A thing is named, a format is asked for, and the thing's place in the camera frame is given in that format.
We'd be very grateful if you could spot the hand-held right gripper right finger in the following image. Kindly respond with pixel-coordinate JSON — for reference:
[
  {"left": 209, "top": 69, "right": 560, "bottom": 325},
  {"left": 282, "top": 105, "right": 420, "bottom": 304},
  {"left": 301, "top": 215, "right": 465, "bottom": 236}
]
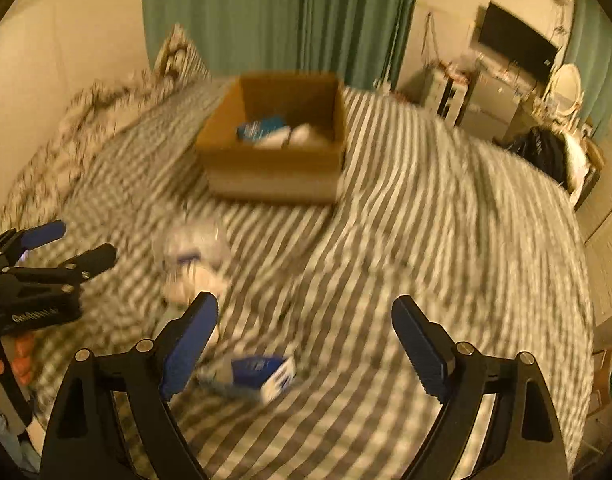
[{"left": 391, "top": 295, "right": 570, "bottom": 480}]

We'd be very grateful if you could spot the black television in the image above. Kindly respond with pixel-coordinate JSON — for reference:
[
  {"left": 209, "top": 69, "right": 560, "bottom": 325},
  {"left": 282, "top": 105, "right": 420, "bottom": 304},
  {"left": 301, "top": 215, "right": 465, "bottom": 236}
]
[{"left": 477, "top": 2, "right": 559, "bottom": 83}]

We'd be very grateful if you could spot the patterned pillow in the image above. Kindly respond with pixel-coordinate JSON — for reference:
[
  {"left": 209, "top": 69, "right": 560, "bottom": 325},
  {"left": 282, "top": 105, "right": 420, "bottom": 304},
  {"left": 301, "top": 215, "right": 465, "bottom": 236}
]
[{"left": 153, "top": 24, "right": 211, "bottom": 81}]

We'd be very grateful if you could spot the white cabinet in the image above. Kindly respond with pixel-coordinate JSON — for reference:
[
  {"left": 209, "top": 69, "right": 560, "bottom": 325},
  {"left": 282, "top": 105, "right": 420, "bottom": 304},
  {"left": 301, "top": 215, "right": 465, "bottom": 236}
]
[{"left": 422, "top": 62, "right": 479, "bottom": 126}]

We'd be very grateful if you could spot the crumpled patterned duvet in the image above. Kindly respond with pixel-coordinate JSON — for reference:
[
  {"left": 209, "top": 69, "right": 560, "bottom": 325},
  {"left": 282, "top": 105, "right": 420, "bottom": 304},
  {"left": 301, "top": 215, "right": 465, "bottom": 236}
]
[{"left": 0, "top": 67, "right": 187, "bottom": 231}]

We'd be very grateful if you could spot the blue and white packet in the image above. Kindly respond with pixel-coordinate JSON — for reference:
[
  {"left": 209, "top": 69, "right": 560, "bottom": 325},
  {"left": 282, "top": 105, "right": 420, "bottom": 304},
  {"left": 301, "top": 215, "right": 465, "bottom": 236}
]
[{"left": 237, "top": 116, "right": 287, "bottom": 145}]

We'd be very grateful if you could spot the white oval mirror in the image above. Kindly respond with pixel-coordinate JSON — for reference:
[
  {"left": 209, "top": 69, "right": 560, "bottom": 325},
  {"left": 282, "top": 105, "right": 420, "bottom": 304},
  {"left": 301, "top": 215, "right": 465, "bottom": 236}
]
[{"left": 545, "top": 63, "right": 585, "bottom": 118}]

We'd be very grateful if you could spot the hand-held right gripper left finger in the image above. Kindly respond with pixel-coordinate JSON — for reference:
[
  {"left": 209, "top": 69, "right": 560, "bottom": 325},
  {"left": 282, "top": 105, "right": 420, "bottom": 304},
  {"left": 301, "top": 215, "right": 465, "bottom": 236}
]
[{"left": 40, "top": 291, "right": 219, "bottom": 480}]

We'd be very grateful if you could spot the person's left hand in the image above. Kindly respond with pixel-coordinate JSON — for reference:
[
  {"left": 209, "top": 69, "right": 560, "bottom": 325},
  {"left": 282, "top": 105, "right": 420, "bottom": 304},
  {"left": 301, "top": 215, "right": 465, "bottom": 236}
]
[{"left": 0, "top": 332, "right": 37, "bottom": 386}]

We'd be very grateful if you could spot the blue and white carton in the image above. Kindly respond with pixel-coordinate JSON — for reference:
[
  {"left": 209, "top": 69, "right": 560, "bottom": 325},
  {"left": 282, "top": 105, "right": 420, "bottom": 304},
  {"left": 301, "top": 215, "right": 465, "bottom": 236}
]
[{"left": 198, "top": 355, "right": 297, "bottom": 405}]

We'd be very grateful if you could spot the brown cardboard box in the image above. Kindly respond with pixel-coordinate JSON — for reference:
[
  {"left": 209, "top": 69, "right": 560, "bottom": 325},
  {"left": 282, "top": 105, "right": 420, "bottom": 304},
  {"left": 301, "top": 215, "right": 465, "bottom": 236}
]
[{"left": 195, "top": 72, "right": 347, "bottom": 205}]

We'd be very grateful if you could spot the striped bed blanket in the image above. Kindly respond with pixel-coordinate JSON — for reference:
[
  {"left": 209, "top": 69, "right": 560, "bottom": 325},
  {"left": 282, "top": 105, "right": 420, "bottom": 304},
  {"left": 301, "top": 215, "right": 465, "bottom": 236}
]
[{"left": 0, "top": 77, "right": 594, "bottom": 480}]

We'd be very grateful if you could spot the black backpack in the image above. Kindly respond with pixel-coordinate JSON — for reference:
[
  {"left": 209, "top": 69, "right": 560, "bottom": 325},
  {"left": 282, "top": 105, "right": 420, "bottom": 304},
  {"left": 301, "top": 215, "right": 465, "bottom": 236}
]
[{"left": 511, "top": 126, "right": 569, "bottom": 183}]

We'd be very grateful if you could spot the green curtain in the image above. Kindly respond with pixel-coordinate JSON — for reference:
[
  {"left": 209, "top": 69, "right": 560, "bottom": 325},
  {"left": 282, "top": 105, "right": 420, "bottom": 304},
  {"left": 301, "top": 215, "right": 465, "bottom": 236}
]
[
  {"left": 142, "top": 0, "right": 423, "bottom": 92},
  {"left": 566, "top": 0, "right": 612, "bottom": 133}
]

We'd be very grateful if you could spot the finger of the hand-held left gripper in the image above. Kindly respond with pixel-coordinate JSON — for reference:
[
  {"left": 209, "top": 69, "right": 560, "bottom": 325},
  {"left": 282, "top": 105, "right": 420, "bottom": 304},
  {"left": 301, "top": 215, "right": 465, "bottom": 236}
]
[
  {"left": 0, "top": 220, "right": 67, "bottom": 263},
  {"left": 6, "top": 243, "right": 117, "bottom": 293}
]

